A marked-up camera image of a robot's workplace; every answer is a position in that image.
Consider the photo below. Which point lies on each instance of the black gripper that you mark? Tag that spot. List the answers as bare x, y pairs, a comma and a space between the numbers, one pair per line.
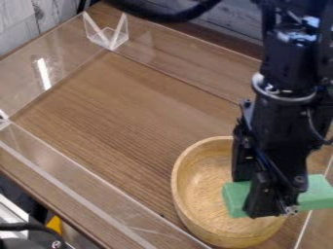
276, 135

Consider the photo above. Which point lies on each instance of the green rectangular block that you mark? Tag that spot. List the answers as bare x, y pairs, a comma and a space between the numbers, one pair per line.
316, 198

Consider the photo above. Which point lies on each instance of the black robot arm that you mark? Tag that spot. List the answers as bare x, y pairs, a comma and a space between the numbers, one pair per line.
297, 42

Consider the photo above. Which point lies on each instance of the brown wooden bowl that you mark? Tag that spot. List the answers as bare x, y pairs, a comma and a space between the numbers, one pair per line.
199, 174

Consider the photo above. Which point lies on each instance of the yellow warning sticker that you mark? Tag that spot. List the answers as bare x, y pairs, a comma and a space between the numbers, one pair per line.
55, 224

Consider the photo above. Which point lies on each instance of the clear acrylic enclosure wall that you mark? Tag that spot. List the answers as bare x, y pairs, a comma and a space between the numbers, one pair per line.
95, 122

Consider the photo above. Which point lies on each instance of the clear acrylic corner bracket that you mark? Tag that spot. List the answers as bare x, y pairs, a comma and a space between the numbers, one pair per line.
107, 37

